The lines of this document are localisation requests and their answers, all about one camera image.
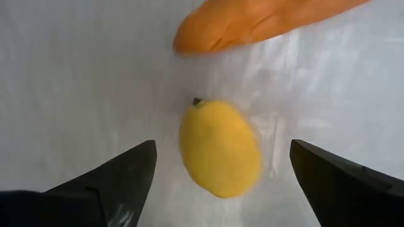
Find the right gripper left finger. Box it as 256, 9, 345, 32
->
0, 139, 158, 227

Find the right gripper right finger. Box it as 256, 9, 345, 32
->
289, 139, 404, 227

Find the yellow lemon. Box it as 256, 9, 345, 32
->
178, 97, 263, 199

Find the orange carrot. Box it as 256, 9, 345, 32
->
172, 0, 372, 56

